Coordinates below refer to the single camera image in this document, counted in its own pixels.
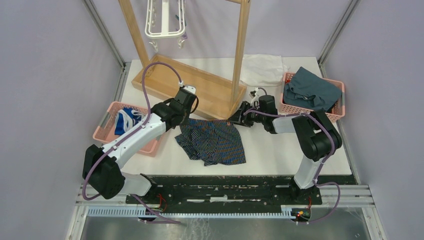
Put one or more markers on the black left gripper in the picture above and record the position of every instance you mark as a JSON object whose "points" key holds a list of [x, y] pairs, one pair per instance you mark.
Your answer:
{"points": [[187, 117]]}

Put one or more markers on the blue white underwear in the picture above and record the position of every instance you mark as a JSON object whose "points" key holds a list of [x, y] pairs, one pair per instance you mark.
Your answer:
{"points": [[126, 119]]}

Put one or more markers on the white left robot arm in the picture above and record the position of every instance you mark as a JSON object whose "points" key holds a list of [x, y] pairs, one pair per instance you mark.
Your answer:
{"points": [[102, 165]]}

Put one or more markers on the white folded cloth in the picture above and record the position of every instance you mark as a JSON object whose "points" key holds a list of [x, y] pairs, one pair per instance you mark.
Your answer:
{"points": [[262, 70]]}

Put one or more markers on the pink basket right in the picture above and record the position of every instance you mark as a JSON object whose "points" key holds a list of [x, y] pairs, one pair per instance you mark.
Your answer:
{"points": [[334, 114]]}

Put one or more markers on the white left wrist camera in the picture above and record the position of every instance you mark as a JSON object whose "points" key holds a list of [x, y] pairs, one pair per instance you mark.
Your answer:
{"points": [[189, 88]]}

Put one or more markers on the pink basket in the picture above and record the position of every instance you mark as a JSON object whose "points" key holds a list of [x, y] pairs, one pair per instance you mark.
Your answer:
{"points": [[110, 129], [334, 114]]}

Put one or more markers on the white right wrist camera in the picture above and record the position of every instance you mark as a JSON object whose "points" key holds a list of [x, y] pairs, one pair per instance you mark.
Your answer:
{"points": [[255, 94]]}

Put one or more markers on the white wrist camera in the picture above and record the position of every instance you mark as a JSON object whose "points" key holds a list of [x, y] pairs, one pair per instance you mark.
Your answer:
{"points": [[255, 94], [189, 88]]}

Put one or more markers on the white slotted cable duct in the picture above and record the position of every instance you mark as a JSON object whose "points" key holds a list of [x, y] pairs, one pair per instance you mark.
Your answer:
{"points": [[141, 212]]}

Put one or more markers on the wooden hanger rack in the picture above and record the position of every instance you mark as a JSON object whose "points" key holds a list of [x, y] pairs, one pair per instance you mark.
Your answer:
{"points": [[218, 97]]}

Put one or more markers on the white plastic clip hanger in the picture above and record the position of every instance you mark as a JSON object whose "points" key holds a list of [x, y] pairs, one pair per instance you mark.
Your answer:
{"points": [[166, 31]]}

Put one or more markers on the navy striped boxer underwear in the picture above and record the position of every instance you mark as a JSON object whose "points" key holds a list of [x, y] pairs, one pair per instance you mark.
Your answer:
{"points": [[215, 142]]}

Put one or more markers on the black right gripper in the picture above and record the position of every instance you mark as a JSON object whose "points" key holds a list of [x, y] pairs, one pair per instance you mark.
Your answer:
{"points": [[236, 117]]}

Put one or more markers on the pink basket left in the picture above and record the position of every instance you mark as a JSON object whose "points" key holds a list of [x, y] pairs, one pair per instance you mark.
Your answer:
{"points": [[110, 129]]}

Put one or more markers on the teal grey underwear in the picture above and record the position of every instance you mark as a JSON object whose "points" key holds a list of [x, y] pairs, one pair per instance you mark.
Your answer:
{"points": [[307, 90]]}

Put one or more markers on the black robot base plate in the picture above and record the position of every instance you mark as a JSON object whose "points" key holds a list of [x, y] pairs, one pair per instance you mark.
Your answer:
{"points": [[227, 194]]}

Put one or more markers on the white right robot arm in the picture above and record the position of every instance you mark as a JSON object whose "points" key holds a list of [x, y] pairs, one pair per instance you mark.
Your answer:
{"points": [[316, 135]]}

